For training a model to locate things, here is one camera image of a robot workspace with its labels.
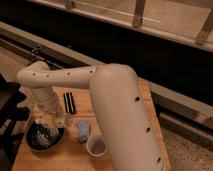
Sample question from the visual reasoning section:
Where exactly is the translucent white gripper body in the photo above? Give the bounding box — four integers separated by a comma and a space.
34, 107, 65, 128

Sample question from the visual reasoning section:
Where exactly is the white plastic bottle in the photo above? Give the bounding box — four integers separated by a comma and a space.
64, 115, 73, 127

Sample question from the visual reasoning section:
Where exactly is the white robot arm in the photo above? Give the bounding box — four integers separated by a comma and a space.
17, 61, 166, 171

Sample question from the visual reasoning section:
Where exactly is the dark ceramic bowl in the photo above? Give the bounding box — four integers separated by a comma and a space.
26, 122, 64, 151

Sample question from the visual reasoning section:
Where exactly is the black rectangular case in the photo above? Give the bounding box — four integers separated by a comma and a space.
63, 92, 76, 115

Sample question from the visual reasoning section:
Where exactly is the blue crumpled cloth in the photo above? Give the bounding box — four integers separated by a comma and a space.
76, 120, 91, 143

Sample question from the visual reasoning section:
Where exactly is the black tripod stand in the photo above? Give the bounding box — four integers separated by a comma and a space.
0, 73, 30, 167

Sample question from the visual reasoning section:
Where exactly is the white paper cup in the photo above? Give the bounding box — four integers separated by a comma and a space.
86, 135, 107, 158

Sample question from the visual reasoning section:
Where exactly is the metal window frame rail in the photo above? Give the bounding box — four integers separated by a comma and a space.
29, 0, 213, 52

